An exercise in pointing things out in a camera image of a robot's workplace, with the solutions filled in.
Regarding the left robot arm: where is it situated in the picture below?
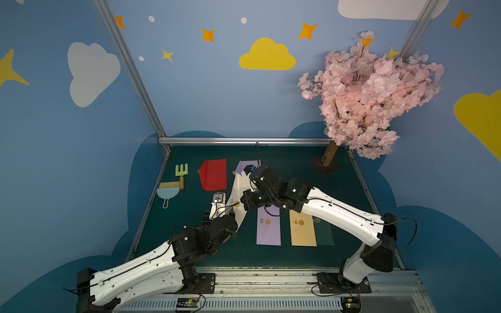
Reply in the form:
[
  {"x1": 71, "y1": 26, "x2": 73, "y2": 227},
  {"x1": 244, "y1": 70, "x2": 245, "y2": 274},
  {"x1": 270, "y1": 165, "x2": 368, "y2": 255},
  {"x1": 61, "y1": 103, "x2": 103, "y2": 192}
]
[{"x1": 75, "y1": 215, "x2": 239, "y2": 312}]

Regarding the blue toy brush dustpan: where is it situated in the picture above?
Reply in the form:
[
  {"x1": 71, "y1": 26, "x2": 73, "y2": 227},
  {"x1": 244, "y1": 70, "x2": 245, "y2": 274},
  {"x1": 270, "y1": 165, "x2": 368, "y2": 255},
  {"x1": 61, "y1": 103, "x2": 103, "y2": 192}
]
[{"x1": 156, "y1": 181, "x2": 180, "y2": 209}]

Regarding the right controller board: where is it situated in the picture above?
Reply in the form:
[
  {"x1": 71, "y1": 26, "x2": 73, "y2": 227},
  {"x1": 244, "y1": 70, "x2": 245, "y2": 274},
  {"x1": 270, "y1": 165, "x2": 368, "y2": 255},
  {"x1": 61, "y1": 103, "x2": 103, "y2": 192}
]
[{"x1": 341, "y1": 297, "x2": 361, "y2": 313}]

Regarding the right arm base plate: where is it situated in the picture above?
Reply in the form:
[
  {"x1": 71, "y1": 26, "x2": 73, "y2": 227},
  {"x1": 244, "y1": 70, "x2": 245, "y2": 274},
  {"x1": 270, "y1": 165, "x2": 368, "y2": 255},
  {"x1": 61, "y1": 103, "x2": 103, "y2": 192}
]
[{"x1": 316, "y1": 272, "x2": 372, "y2": 295}]

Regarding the aluminium rail back frame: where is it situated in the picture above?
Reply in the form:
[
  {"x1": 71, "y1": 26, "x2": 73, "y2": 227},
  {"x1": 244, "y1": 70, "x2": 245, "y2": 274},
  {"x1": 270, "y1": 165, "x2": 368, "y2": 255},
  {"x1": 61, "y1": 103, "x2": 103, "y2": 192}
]
[{"x1": 158, "y1": 137, "x2": 330, "y2": 146}]

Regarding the pink blossom artificial tree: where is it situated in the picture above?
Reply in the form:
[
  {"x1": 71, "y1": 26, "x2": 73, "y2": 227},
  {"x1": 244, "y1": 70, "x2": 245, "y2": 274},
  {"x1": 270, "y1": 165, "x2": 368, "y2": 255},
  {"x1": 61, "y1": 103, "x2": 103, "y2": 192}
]
[{"x1": 297, "y1": 31, "x2": 445, "y2": 174}]

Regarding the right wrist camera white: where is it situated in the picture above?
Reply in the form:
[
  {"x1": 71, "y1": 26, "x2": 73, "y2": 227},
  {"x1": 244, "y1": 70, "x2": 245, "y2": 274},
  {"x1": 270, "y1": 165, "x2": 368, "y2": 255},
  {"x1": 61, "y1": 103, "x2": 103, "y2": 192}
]
[{"x1": 243, "y1": 164, "x2": 257, "y2": 176}]

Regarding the red envelope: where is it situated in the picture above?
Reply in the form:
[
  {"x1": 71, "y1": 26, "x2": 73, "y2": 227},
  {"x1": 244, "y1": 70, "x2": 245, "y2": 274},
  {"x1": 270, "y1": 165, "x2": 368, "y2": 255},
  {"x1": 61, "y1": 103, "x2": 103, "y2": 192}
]
[{"x1": 198, "y1": 159, "x2": 227, "y2": 192}]

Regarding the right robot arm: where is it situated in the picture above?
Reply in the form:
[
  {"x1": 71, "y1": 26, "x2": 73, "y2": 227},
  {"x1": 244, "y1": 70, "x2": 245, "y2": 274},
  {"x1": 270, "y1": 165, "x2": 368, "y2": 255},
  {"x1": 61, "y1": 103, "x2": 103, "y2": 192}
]
[{"x1": 240, "y1": 165, "x2": 397, "y2": 292}]

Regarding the controller board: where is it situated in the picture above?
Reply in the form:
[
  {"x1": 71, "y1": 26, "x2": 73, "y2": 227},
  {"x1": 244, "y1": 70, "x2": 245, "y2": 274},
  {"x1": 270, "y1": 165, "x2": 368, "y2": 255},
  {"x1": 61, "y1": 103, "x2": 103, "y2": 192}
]
[
  {"x1": 341, "y1": 297, "x2": 361, "y2": 313},
  {"x1": 176, "y1": 297, "x2": 200, "y2": 310}
]

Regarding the aluminium front rail base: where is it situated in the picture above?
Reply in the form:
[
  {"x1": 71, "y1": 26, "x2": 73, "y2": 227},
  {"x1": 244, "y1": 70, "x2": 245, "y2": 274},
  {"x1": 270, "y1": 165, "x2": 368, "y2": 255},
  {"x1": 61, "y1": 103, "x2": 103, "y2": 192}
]
[{"x1": 97, "y1": 267, "x2": 437, "y2": 313}]

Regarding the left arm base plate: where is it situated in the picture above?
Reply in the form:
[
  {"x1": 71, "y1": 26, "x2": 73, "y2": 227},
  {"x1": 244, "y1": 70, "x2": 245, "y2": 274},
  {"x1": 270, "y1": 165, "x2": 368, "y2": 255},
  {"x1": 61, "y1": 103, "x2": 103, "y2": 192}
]
[{"x1": 160, "y1": 271, "x2": 216, "y2": 295}]

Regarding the lilac envelope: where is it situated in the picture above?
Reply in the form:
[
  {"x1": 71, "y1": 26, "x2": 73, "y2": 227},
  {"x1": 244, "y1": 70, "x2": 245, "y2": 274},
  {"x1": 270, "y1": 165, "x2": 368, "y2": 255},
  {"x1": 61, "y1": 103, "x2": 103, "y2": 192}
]
[
  {"x1": 234, "y1": 160, "x2": 261, "y2": 177},
  {"x1": 257, "y1": 206, "x2": 281, "y2": 246}
]

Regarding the green toy rake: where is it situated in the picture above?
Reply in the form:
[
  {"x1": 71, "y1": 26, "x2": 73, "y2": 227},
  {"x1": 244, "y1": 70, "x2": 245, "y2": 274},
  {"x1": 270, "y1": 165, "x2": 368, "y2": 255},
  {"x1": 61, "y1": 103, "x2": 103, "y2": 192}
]
[{"x1": 175, "y1": 163, "x2": 189, "y2": 190}]

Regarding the left controller board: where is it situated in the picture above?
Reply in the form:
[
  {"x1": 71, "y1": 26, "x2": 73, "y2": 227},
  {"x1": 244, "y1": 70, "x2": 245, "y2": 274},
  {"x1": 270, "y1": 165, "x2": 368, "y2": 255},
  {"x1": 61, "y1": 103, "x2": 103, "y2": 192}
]
[{"x1": 176, "y1": 297, "x2": 200, "y2": 310}]

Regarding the dark green envelope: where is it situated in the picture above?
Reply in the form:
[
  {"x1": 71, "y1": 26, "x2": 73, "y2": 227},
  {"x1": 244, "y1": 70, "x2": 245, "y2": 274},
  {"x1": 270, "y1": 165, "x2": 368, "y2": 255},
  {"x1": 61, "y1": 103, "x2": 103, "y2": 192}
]
[{"x1": 313, "y1": 217, "x2": 334, "y2": 246}]

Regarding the tan kraft envelope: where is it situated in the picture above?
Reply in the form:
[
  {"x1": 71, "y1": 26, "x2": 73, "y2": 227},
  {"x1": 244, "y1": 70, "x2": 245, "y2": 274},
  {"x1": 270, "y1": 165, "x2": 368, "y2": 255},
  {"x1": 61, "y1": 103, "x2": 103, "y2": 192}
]
[{"x1": 289, "y1": 210, "x2": 317, "y2": 247}]

